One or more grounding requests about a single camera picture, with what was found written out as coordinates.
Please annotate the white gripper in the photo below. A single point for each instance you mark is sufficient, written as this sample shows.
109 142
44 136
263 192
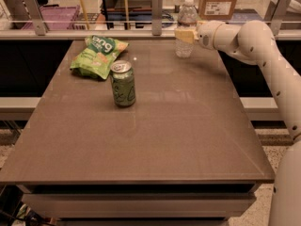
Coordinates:
207 35

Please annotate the clear plastic water bottle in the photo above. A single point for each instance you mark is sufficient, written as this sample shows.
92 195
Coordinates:
187 18

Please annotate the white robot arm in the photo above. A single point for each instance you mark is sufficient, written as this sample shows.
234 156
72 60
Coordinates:
254 43

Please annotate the cardboard box with label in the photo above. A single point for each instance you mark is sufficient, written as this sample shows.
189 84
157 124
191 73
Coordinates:
216 9

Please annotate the black metal cart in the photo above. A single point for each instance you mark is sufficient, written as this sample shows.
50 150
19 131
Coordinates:
139 11

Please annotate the green soda can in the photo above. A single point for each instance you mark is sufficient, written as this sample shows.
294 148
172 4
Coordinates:
123 83

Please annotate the green snack chip bag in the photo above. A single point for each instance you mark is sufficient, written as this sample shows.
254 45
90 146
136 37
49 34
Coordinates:
95 60

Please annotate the brown table with drawers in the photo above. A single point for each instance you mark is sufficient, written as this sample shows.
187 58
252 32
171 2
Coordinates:
184 149

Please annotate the purple plastic crate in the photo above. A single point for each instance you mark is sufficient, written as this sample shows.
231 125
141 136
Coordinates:
59 18

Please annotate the grey metal railing post middle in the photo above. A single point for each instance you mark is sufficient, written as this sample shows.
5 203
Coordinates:
156 17

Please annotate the grey metal railing post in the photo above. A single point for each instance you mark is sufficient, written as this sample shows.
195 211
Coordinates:
39 25
283 15
156 17

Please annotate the grey metal railing post right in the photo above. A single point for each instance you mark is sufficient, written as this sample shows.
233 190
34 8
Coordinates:
283 15

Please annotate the yellow broom handle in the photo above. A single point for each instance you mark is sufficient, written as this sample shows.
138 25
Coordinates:
82 3

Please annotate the grey metal railing post left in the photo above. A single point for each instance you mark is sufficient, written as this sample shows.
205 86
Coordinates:
39 25

